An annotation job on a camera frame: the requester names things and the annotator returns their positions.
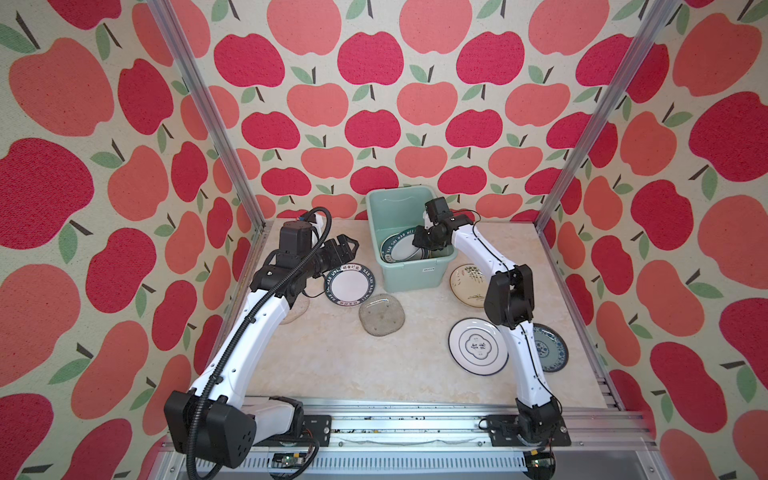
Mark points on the blue white patterned plate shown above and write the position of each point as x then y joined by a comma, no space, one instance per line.
551,347

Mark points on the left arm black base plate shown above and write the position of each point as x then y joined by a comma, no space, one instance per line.
313,428

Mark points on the aluminium frame post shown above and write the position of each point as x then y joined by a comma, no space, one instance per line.
651,26
170,27

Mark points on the small green rim lettered plate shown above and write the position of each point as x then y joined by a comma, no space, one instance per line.
349,285

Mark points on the white plate black line pattern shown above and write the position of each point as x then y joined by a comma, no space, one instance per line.
476,345

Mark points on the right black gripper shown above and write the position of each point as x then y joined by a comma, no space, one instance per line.
419,241

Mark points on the front aluminium rail base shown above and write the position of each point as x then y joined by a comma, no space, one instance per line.
369,440

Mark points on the left aluminium frame post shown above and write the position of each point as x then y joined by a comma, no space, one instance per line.
170,27

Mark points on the large green rim lettered plate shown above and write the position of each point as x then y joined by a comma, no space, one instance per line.
398,248

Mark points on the right aluminium frame post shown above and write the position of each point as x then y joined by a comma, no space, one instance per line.
651,26

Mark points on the light green plastic bin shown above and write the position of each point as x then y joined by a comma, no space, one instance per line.
391,211

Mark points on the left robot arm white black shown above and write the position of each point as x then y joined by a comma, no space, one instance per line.
208,422

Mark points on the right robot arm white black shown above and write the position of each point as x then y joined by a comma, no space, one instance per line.
509,304

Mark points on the grey clear glass plate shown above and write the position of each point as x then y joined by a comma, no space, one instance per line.
381,315

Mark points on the cream plate with plant motif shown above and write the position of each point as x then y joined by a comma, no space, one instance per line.
468,285

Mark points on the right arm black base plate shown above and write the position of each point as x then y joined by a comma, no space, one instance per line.
521,431

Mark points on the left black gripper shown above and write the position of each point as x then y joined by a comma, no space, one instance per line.
348,255

